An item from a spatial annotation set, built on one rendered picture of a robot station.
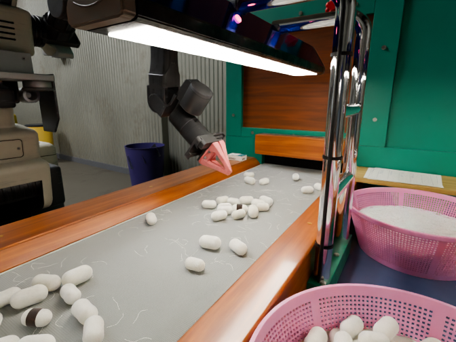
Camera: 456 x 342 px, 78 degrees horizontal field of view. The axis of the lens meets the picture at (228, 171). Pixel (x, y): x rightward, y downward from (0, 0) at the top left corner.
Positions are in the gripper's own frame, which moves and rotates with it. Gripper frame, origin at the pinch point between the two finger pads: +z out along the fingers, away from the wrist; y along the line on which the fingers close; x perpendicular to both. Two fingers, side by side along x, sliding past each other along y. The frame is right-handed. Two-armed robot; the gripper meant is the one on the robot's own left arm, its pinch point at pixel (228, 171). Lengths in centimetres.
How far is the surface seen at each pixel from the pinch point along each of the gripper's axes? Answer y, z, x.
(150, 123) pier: 174, -158, 152
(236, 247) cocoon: -19.9, 14.7, -5.0
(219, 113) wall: 180, -97, 82
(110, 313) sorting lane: -38.1, 11.3, -0.4
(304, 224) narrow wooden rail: -8.2, 19.2, -10.1
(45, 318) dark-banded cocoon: -43.0, 7.5, 1.2
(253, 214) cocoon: -6.3, 11.8, -2.0
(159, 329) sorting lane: -36.7, 16.0, -4.5
